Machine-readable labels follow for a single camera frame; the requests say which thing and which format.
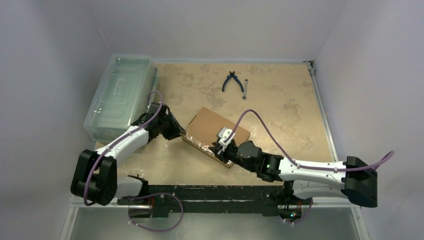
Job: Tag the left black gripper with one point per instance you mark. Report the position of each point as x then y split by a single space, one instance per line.
175 130

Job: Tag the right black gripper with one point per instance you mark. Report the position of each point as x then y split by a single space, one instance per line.
220 152

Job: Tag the brown cardboard express box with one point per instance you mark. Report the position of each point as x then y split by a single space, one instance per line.
202 131

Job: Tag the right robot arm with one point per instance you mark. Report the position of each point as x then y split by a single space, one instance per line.
352 179

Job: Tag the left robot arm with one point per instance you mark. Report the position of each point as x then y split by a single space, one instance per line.
96 179

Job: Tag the small silver wrench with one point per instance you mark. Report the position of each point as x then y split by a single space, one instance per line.
245 87

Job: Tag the clear plastic storage bin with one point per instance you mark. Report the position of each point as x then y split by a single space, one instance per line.
121 96

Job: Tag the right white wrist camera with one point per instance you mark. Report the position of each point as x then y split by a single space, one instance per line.
225 136

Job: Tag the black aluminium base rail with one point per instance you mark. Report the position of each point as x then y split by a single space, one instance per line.
268 201

